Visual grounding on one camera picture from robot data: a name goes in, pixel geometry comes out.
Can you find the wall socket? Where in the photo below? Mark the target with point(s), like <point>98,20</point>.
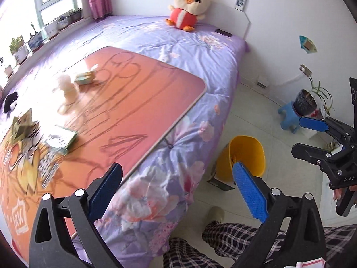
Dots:
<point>305,69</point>

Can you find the paper fan wall decoration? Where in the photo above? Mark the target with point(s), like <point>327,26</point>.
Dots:
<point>308,44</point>

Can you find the crumpled clear plastic wrap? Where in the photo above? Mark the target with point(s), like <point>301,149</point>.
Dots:
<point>65,85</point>

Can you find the succulent in blue patterned pot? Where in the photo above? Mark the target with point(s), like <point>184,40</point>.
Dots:
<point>63,24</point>

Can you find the purple floral bedsheet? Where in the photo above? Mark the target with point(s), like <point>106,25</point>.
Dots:
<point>195,50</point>

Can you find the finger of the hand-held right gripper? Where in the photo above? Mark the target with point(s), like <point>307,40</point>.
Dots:
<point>309,152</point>
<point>313,124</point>

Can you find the small white plant pot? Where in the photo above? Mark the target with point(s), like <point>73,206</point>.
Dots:
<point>334,148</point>

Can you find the small pastel box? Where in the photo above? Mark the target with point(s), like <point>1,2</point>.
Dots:
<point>85,78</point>

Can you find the yellow snack wrapper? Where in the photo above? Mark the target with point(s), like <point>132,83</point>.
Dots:
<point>22,127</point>

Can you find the plaid pants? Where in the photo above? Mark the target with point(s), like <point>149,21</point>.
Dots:
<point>223,234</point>

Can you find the black phone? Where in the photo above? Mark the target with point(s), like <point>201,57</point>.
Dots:
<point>223,32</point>

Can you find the white headboard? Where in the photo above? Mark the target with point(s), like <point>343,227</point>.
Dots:
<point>134,5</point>

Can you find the succulent in white pot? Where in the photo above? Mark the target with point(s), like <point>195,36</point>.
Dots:
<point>51,30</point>

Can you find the leafy plant in patterned pot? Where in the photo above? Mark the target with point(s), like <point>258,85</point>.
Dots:
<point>20,53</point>

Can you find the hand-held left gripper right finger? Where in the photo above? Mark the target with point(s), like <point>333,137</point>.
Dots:
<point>249,192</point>

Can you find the yellow chick plush toy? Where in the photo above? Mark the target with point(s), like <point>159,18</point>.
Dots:
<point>187,14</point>

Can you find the small tree potted plant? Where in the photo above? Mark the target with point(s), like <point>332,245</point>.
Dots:
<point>7,69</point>

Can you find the crumpled white paper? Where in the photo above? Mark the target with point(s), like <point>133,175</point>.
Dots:
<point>60,139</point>

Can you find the yellow trash bin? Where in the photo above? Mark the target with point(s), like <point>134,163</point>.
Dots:
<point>248,150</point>

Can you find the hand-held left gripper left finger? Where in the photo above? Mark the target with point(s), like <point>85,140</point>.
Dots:
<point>107,189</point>

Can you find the blue plastic stool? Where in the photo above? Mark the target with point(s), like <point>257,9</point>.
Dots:
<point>288,114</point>

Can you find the succulent in dark pot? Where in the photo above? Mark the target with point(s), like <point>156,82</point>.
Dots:
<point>75,16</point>

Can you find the plant in black pot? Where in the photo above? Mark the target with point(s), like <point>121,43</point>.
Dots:
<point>305,103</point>

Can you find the beige slipper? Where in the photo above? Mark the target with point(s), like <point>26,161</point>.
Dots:
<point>215,215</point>

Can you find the aloe in blue white pot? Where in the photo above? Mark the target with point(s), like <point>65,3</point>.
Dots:
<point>36,42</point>

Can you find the orange white medicine box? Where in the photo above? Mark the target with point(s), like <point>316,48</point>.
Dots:
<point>47,167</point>

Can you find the black plush toy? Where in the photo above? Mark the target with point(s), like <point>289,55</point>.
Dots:
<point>10,102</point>

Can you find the orange printed low table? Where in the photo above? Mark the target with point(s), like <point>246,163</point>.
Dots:
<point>145,95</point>

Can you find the white power strip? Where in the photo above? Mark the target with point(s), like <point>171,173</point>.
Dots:
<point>262,83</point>

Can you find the person's right hand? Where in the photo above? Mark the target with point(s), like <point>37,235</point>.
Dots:
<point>338,194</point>

